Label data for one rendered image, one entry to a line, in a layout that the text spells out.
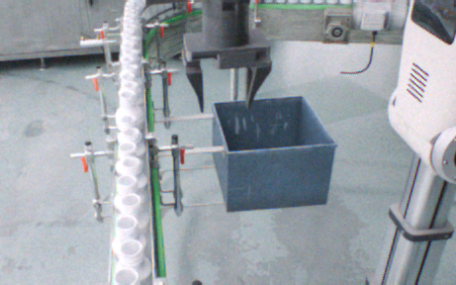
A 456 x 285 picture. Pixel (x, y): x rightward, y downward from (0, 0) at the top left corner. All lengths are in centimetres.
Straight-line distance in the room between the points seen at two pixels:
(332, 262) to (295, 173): 103
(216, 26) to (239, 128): 112
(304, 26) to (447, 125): 157
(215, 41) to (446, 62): 49
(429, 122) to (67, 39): 361
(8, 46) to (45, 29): 37
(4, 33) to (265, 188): 331
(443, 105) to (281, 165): 57
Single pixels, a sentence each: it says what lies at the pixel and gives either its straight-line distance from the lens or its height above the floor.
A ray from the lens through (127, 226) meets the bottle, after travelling 85.
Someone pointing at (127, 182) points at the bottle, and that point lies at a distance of 93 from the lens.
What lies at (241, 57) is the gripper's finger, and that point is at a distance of 60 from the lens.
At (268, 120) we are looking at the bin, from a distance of 170.
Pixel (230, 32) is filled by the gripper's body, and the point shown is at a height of 151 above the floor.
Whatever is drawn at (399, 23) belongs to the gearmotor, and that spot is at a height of 97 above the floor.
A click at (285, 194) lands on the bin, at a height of 78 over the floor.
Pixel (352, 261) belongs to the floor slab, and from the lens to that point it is 246.
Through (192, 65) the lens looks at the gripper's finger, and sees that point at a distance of 62.
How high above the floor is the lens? 171
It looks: 32 degrees down
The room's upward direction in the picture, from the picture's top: 4 degrees counter-clockwise
